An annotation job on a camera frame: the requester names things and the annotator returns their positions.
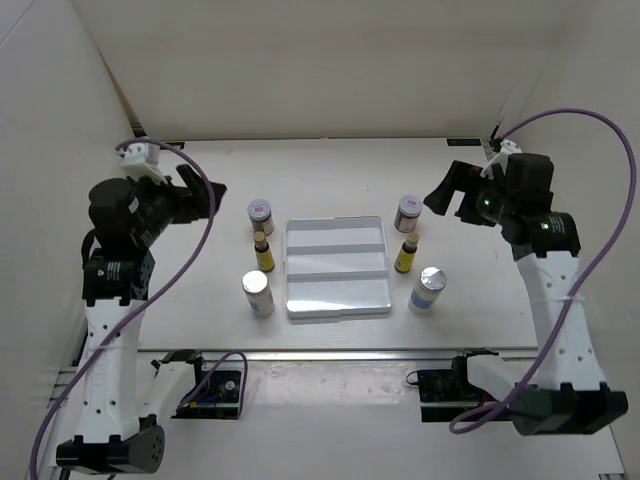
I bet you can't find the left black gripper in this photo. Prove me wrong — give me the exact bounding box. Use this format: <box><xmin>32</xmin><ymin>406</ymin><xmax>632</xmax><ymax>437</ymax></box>
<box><xmin>127</xmin><ymin>163</ymin><xmax>225</xmax><ymax>245</ymax></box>

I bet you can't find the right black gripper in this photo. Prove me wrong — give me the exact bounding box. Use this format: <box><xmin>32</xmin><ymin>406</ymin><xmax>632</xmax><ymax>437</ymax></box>
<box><xmin>423</xmin><ymin>161</ymin><xmax>516</xmax><ymax>228</ymax></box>

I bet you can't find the white silver-cap bottle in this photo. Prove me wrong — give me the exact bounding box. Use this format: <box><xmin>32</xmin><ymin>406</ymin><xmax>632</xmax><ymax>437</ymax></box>
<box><xmin>242</xmin><ymin>270</ymin><xmax>275</xmax><ymax>317</ymax></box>
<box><xmin>408</xmin><ymin>267</ymin><xmax>447</xmax><ymax>314</ymax></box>

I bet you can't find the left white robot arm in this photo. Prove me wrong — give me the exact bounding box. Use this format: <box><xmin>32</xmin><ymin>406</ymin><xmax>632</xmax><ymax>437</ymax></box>
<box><xmin>56</xmin><ymin>165</ymin><xmax>227</xmax><ymax>475</ymax></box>

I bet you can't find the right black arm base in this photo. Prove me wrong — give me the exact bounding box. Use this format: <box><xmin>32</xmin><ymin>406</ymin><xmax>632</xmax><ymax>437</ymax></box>
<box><xmin>405</xmin><ymin>349</ymin><xmax>518</xmax><ymax>423</ymax></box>

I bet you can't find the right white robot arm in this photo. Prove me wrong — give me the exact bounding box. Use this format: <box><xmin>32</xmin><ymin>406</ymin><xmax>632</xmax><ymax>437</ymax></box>
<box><xmin>424</xmin><ymin>153</ymin><xmax>628</xmax><ymax>436</ymax></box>

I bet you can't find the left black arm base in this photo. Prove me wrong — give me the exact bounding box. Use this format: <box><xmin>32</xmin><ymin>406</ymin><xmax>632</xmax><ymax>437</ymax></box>
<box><xmin>143</xmin><ymin>349</ymin><xmax>249</xmax><ymax>422</ymax></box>

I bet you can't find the right brown spice jar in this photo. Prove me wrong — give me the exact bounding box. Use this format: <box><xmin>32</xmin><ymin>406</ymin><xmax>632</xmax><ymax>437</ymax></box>
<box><xmin>394</xmin><ymin>195</ymin><xmax>422</xmax><ymax>233</ymax></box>

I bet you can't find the brown spice jar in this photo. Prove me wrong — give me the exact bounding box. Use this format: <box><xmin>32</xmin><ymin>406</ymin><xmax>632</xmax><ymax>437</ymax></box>
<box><xmin>247</xmin><ymin>199</ymin><xmax>274</xmax><ymax>236</ymax></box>
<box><xmin>394</xmin><ymin>195</ymin><xmax>422</xmax><ymax>233</ymax></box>

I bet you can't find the right blue corner label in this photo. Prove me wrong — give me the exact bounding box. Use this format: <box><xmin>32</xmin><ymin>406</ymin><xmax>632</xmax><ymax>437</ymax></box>
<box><xmin>446</xmin><ymin>138</ymin><xmax>482</xmax><ymax>147</ymax></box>

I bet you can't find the left brown spice jar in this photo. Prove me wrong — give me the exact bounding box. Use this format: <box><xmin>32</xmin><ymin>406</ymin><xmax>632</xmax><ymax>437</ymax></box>
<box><xmin>247</xmin><ymin>199</ymin><xmax>274</xmax><ymax>236</ymax></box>

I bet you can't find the right yellow small bottle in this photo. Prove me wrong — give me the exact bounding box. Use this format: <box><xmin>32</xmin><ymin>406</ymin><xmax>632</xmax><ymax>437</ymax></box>
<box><xmin>394</xmin><ymin>232</ymin><xmax>420</xmax><ymax>274</ymax></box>

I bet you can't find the yellow small bottle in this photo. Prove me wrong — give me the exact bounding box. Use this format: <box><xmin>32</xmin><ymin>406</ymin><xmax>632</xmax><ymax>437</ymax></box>
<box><xmin>394</xmin><ymin>232</ymin><xmax>420</xmax><ymax>274</ymax></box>
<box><xmin>253</xmin><ymin>231</ymin><xmax>275</xmax><ymax>273</ymax></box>

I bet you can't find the left yellow small bottle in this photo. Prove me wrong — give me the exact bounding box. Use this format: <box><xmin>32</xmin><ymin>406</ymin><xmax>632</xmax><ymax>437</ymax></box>
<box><xmin>253</xmin><ymin>231</ymin><xmax>275</xmax><ymax>273</ymax></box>

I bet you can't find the white divided tray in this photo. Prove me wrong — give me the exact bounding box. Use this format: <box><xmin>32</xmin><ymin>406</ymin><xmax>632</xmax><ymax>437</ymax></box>
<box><xmin>283</xmin><ymin>216</ymin><xmax>392</xmax><ymax>323</ymax></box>

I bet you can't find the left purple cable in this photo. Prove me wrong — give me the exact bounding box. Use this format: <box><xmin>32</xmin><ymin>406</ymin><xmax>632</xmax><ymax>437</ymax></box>
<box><xmin>29</xmin><ymin>140</ymin><xmax>226</xmax><ymax>474</ymax></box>

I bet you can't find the purple cable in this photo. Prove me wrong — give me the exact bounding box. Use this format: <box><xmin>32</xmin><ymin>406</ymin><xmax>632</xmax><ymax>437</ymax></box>
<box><xmin>448</xmin><ymin>108</ymin><xmax>639</xmax><ymax>434</ymax></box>
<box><xmin>29</xmin><ymin>140</ymin><xmax>226</xmax><ymax>474</ymax></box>

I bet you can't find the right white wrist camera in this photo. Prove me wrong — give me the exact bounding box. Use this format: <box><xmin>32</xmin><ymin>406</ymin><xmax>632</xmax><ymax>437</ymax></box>
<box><xmin>481</xmin><ymin>139</ymin><xmax>522</xmax><ymax>180</ymax></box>

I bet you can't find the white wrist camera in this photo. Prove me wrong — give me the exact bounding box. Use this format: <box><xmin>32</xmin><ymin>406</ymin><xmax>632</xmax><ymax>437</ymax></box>
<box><xmin>481</xmin><ymin>139</ymin><xmax>522</xmax><ymax>180</ymax></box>
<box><xmin>117</xmin><ymin>142</ymin><xmax>167</xmax><ymax>184</ymax></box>

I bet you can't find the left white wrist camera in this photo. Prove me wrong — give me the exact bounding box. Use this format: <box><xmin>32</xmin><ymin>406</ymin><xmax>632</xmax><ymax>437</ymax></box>
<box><xmin>117</xmin><ymin>142</ymin><xmax>167</xmax><ymax>184</ymax></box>

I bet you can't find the aluminium front rail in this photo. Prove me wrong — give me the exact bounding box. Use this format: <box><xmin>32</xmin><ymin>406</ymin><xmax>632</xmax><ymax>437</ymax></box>
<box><xmin>139</xmin><ymin>348</ymin><xmax>537</xmax><ymax>362</ymax></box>

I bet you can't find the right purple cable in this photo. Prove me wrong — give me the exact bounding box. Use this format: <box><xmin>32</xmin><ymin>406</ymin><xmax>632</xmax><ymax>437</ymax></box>
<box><xmin>448</xmin><ymin>108</ymin><xmax>639</xmax><ymax>434</ymax></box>

